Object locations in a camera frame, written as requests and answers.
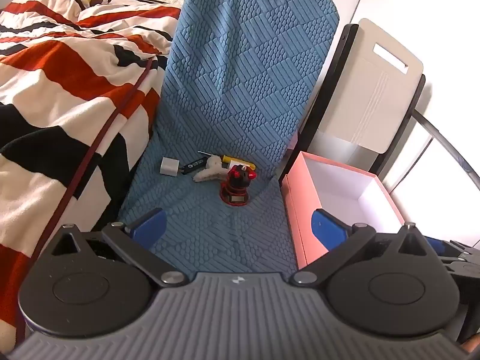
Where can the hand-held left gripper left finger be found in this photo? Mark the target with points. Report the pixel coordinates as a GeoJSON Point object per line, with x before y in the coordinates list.
{"type": "Point", "coordinates": [150, 225]}

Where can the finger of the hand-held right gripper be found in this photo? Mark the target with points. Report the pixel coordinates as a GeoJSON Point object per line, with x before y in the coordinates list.
{"type": "Point", "coordinates": [435, 245]}

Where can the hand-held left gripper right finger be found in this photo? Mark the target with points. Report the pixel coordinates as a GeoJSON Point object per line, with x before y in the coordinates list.
{"type": "Point", "coordinates": [328, 228]}

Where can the pink cardboard box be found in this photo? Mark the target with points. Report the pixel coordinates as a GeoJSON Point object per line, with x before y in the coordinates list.
{"type": "Point", "coordinates": [337, 202]}

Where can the white charger plug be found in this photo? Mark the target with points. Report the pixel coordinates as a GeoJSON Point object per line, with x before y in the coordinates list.
{"type": "Point", "coordinates": [169, 166]}

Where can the white fluffy hair clip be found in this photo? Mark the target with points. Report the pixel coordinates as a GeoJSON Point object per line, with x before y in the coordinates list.
{"type": "Point", "coordinates": [208, 167]}

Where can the red and black figurine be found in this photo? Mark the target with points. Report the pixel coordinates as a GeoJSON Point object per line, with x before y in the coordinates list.
{"type": "Point", "coordinates": [238, 185]}

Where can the black usb stick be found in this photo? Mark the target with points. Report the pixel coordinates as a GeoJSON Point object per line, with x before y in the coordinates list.
{"type": "Point", "coordinates": [192, 166]}

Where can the curved dark metal rod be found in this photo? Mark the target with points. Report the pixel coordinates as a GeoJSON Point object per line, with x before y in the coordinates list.
{"type": "Point", "coordinates": [450, 142]}

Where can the white folding chair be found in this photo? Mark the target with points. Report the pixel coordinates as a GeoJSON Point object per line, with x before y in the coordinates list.
{"type": "Point", "coordinates": [330, 82]}

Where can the red black white striped blanket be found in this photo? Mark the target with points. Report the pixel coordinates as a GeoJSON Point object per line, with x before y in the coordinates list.
{"type": "Point", "coordinates": [63, 93]}

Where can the blue textured mat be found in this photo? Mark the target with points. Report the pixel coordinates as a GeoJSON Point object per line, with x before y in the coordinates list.
{"type": "Point", "coordinates": [240, 82]}

